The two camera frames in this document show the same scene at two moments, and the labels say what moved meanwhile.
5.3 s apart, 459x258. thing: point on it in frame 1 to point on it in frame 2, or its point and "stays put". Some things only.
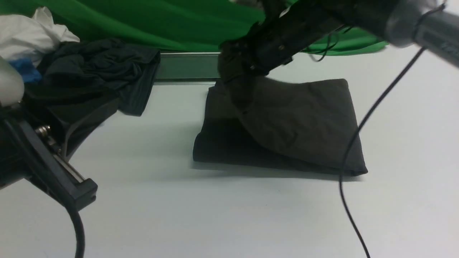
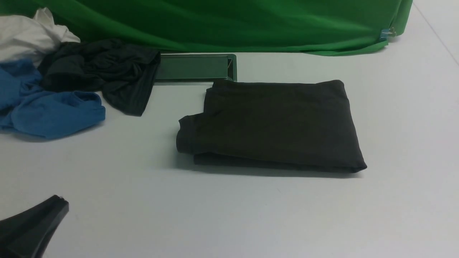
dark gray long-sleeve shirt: (299, 124) stays put
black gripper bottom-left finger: (38, 161) to (27, 235)
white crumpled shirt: (22, 37) stays put
